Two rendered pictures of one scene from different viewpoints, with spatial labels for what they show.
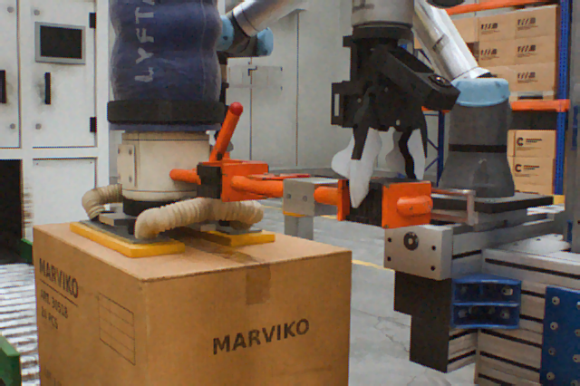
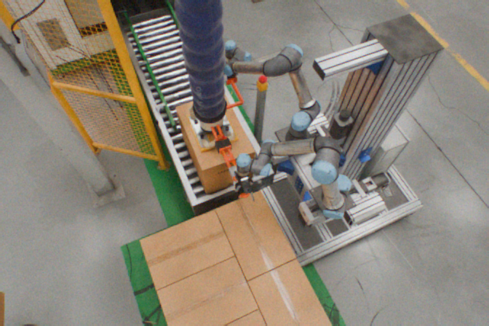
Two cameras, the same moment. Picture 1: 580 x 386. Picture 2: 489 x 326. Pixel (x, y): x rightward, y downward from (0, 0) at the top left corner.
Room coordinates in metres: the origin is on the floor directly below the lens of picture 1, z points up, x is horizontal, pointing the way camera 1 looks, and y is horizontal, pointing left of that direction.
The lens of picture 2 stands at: (-0.19, -0.33, 3.10)
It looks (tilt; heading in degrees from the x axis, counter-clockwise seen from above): 61 degrees down; 13
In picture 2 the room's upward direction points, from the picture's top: 2 degrees clockwise
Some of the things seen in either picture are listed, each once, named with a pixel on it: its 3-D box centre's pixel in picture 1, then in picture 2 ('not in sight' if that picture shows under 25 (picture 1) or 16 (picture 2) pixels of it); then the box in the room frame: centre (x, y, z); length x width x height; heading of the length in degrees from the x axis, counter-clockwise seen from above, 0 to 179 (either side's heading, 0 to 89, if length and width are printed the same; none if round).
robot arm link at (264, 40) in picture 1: (246, 41); (241, 57); (1.55, 0.12, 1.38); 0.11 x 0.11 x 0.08; 69
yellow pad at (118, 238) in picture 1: (120, 228); (199, 129); (1.17, 0.33, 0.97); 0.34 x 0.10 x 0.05; 37
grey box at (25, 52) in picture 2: not in sight; (33, 62); (0.96, 1.19, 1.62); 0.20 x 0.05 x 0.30; 39
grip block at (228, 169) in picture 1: (232, 180); (223, 145); (1.02, 0.10, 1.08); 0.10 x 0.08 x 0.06; 127
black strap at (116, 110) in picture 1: (167, 112); (209, 107); (1.23, 0.25, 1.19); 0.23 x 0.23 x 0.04
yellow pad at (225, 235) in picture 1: (208, 221); (223, 122); (1.28, 0.17, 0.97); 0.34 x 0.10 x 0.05; 37
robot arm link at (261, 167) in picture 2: not in sight; (261, 165); (0.77, -0.21, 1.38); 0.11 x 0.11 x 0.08; 86
